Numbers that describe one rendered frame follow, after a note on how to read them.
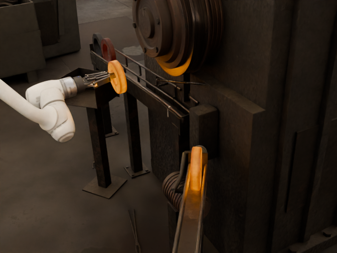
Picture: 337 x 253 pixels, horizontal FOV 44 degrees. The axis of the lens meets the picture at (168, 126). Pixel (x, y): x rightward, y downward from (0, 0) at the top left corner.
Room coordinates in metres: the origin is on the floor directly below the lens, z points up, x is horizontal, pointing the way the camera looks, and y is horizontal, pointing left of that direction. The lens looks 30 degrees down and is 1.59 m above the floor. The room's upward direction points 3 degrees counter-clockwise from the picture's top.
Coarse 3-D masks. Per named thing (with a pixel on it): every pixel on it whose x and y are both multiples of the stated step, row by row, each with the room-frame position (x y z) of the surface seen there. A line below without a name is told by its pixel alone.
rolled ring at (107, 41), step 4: (104, 40) 2.50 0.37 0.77; (108, 40) 2.49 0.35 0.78; (104, 44) 2.54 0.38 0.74; (108, 44) 2.45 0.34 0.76; (112, 44) 2.46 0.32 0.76; (104, 48) 2.56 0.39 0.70; (108, 48) 2.45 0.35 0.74; (112, 48) 2.44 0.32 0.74; (104, 52) 2.56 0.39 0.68; (112, 52) 2.43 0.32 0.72; (104, 56) 2.55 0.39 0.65; (108, 56) 2.55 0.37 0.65; (112, 56) 2.42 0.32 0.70; (108, 60) 2.53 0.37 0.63; (112, 60) 2.42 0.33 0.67
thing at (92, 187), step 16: (80, 96) 2.09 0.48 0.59; (96, 96) 1.91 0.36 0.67; (112, 96) 2.02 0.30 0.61; (96, 112) 2.01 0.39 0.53; (96, 128) 2.00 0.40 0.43; (96, 144) 2.01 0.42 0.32; (96, 160) 2.02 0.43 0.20; (96, 176) 2.13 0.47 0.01; (112, 176) 2.12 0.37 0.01; (96, 192) 1.97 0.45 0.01; (112, 192) 1.96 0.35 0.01
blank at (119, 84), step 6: (114, 60) 1.81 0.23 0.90; (108, 66) 1.83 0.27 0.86; (114, 66) 1.75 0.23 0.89; (120, 66) 1.76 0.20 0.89; (114, 72) 1.76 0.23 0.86; (120, 72) 1.73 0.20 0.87; (114, 78) 1.82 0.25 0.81; (120, 78) 1.72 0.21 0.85; (114, 84) 1.79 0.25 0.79; (120, 84) 1.72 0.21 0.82; (126, 84) 1.73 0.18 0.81; (120, 90) 1.73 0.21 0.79
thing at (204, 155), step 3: (189, 153) 1.29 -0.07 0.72; (204, 153) 1.28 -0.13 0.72; (207, 153) 1.28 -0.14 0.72; (189, 156) 1.29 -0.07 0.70; (204, 156) 1.28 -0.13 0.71; (207, 156) 1.28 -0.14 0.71; (189, 159) 1.29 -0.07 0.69; (204, 159) 1.28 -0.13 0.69; (207, 159) 1.28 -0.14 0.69; (189, 162) 1.29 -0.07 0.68; (204, 162) 1.28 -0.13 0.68; (207, 162) 1.28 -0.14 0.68; (204, 165) 1.28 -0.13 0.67
